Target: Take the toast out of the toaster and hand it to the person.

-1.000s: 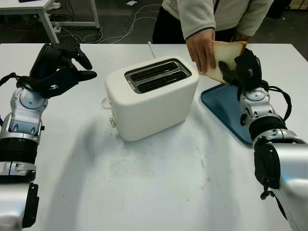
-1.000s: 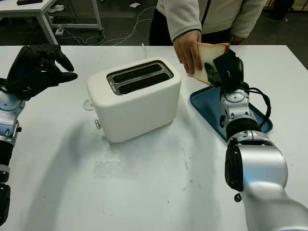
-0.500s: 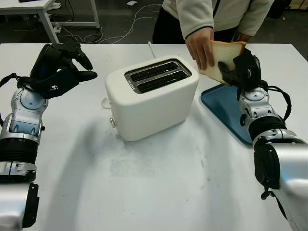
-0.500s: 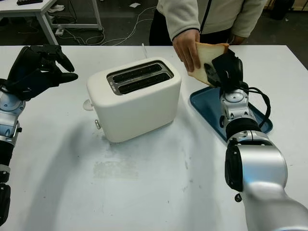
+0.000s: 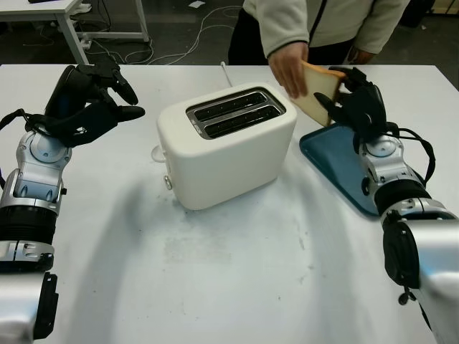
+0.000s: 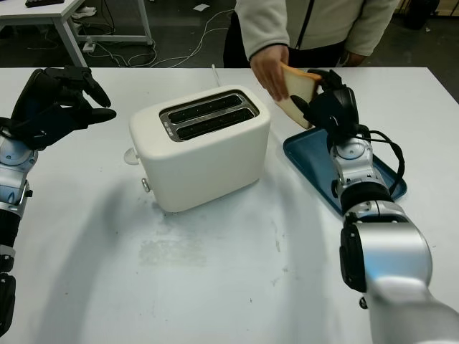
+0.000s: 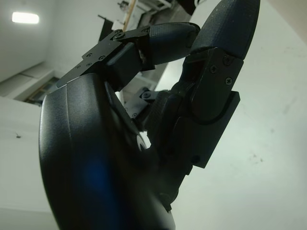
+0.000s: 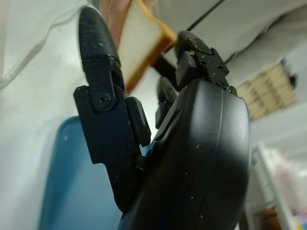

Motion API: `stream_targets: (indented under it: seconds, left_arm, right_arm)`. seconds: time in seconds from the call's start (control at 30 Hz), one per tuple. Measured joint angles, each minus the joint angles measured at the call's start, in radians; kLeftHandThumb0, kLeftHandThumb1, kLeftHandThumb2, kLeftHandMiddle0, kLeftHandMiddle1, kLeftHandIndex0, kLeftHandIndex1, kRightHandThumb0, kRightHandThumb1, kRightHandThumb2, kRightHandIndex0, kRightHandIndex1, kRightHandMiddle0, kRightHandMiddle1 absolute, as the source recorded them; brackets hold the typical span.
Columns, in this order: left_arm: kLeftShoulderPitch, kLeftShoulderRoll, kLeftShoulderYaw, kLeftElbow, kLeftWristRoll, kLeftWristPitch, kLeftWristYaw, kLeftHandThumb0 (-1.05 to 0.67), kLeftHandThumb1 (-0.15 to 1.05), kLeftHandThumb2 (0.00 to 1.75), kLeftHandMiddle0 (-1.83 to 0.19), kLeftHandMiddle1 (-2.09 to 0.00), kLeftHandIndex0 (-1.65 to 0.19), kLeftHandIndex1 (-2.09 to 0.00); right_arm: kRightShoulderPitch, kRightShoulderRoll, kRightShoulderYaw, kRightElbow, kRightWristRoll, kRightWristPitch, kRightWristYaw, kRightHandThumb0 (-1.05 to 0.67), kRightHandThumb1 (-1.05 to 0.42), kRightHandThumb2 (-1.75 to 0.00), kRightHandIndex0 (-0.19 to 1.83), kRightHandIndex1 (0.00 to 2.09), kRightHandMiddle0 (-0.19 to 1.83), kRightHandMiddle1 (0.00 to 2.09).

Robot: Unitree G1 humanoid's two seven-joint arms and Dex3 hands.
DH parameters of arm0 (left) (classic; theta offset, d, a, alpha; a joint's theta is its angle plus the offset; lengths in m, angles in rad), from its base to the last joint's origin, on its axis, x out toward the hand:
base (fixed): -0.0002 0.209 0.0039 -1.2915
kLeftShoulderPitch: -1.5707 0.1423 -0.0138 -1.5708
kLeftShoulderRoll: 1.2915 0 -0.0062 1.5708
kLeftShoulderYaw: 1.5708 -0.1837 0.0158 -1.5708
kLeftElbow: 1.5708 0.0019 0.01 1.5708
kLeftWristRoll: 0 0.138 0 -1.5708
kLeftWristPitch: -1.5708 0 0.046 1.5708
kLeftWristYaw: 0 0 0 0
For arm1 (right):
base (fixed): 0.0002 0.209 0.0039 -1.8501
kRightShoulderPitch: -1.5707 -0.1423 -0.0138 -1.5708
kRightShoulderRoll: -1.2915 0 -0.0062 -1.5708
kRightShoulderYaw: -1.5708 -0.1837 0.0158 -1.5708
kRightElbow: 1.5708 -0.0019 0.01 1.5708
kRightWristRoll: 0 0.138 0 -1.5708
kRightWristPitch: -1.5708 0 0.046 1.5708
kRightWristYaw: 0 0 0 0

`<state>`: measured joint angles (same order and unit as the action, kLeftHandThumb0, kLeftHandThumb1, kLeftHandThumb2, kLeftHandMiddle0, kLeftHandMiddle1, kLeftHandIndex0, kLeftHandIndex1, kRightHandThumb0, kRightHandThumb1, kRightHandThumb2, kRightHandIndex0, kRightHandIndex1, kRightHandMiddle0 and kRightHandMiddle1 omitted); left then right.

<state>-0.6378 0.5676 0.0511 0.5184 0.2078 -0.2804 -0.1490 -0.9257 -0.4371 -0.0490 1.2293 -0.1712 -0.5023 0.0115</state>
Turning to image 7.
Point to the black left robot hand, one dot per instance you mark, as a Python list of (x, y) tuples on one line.
[(96, 155)]

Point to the black upright board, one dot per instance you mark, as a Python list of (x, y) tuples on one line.
[(105, 26)]

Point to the wooden pole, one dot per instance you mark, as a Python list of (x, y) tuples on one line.
[(129, 14)]

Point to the rectangular ceiling light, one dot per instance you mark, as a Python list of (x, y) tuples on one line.
[(26, 17)]

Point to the white desk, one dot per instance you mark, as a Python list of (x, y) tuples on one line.
[(156, 4)]

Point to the high window wooden frame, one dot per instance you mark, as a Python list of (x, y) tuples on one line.
[(40, 88)]

